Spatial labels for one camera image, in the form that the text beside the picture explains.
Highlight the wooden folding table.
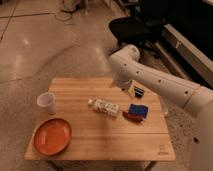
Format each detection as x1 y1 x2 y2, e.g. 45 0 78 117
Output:
24 77 177 171

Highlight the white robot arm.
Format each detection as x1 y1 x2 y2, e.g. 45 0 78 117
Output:
109 44 213 171

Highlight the white plastic bottle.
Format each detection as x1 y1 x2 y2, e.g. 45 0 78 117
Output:
88 99 120 117

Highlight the orange ceramic bowl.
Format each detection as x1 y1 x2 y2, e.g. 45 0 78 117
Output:
33 118 72 156

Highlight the red flat object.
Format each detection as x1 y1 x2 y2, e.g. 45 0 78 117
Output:
122 112 143 123

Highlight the black office chair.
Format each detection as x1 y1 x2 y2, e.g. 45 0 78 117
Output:
109 0 169 54

